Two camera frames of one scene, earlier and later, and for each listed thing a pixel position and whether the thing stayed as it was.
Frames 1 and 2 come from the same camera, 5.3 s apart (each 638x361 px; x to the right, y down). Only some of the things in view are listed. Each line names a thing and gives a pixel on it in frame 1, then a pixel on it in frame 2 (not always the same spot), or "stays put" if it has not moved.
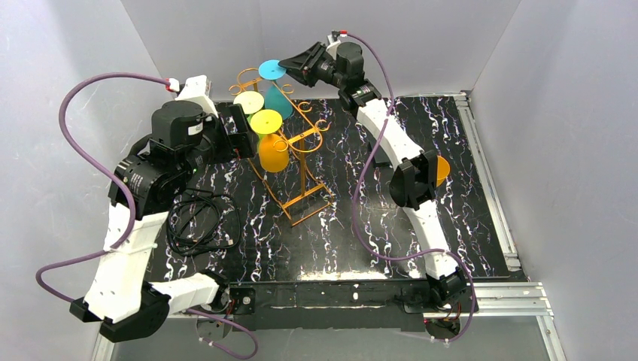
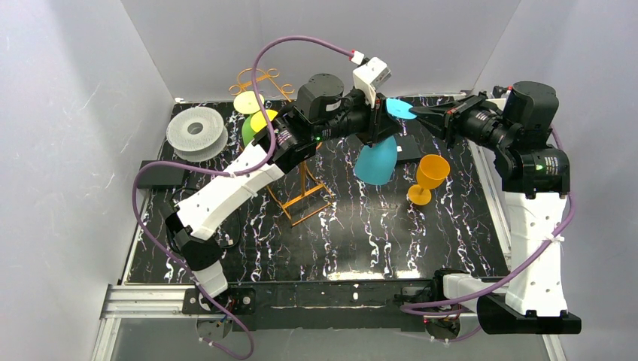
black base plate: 362,305 stays put
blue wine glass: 274,99 to 375,165
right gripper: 309,69 to 453,119
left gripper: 239,129 to 378,122
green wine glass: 249,102 stays put
